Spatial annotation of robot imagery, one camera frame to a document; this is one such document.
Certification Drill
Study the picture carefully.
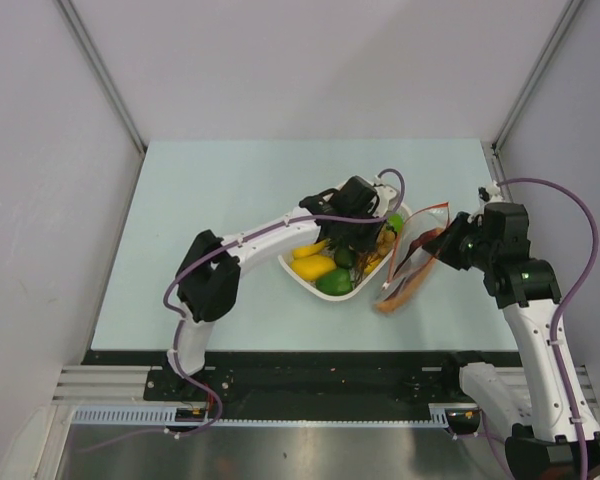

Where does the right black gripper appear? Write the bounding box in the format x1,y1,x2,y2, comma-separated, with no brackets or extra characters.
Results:
422,211,496,271

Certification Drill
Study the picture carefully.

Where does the brown longan bunch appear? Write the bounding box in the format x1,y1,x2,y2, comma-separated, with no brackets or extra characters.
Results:
353,224,397,286

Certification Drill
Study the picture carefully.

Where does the clear zip bag red zipper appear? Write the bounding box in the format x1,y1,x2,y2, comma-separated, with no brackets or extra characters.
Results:
374,202,451,315

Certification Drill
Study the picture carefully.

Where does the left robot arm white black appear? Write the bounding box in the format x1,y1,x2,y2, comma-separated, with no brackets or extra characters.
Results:
163,176,404,400

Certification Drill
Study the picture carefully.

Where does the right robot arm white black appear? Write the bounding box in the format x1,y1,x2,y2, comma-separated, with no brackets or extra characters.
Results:
423,202,600,479

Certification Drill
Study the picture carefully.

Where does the dark green avocado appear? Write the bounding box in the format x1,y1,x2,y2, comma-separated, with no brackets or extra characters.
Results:
333,246,357,270

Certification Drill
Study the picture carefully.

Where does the bright green apple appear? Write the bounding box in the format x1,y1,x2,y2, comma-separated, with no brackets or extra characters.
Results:
386,213,404,235

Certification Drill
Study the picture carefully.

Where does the white plastic basket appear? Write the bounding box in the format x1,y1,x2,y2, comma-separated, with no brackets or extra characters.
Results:
278,203,412,302

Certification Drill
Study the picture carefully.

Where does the yellow mango front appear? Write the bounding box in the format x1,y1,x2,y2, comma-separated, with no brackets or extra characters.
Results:
290,255,337,282

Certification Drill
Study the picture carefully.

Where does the yellow mango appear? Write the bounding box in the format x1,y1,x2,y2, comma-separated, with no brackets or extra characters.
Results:
292,239,329,260
290,255,337,282

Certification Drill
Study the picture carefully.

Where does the yellow mango rear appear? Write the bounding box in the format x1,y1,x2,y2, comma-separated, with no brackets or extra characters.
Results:
292,239,329,260

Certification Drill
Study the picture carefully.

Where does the light blue table mat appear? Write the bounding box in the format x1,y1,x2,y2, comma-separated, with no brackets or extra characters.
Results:
91,139,515,351

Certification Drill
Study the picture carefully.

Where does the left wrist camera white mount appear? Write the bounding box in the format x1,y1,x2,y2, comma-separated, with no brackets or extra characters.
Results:
373,176,399,217

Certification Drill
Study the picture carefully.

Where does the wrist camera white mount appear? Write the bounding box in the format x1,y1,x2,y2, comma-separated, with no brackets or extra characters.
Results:
373,176,399,217
474,182,505,216

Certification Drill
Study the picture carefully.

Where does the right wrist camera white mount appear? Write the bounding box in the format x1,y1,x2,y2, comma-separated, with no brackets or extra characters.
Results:
474,182,505,216

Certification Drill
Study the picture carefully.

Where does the white slotted cable duct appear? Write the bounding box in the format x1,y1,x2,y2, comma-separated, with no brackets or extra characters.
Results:
73,404,480,428

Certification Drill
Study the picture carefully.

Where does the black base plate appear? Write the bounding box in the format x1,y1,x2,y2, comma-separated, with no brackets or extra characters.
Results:
83,351,521,413

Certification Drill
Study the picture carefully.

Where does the right aluminium corner post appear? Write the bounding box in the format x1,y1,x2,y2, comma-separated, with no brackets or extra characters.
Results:
491,0,586,155

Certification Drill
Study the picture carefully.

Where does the aluminium corner post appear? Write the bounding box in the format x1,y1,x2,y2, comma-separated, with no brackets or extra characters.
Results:
53,0,148,156
491,0,586,155

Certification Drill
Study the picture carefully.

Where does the left aluminium corner post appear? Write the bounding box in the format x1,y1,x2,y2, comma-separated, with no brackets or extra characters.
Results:
53,0,148,156

